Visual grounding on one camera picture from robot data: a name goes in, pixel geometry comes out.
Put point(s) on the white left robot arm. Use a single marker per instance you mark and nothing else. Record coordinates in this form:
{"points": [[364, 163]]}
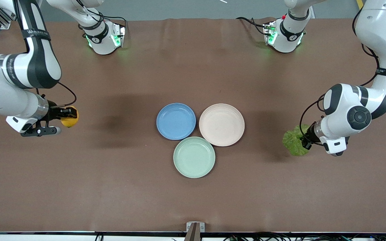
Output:
{"points": [[380, 30]]}

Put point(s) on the green lettuce leaf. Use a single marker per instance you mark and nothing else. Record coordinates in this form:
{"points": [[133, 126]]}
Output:
{"points": [[293, 144]]}

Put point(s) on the grey metal camera bracket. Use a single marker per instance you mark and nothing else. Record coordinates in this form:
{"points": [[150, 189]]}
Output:
{"points": [[194, 231]]}

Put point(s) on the beige plate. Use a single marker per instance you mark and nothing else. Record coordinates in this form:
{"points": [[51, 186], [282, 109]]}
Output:
{"points": [[221, 124]]}

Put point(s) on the mint green plate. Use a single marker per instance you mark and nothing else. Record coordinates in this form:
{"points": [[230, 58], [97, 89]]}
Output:
{"points": [[194, 157]]}

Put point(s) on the yellow lemon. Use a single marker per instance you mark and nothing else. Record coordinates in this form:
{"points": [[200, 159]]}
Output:
{"points": [[69, 122]]}

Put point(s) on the brown table cover sheet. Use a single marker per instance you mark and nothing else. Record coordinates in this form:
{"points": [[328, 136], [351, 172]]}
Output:
{"points": [[79, 184]]}

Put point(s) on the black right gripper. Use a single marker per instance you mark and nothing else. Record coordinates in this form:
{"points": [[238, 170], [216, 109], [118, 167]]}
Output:
{"points": [[55, 112]]}

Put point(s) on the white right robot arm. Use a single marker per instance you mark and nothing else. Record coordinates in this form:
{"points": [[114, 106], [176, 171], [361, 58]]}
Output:
{"points": [[12, 103]]}

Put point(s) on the blue plate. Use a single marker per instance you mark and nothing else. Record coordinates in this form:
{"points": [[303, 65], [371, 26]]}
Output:
{"points": [[176, 121]]}

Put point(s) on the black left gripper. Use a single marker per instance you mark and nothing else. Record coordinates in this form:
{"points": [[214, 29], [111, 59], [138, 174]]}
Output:
{"points": [[308, 136]]}

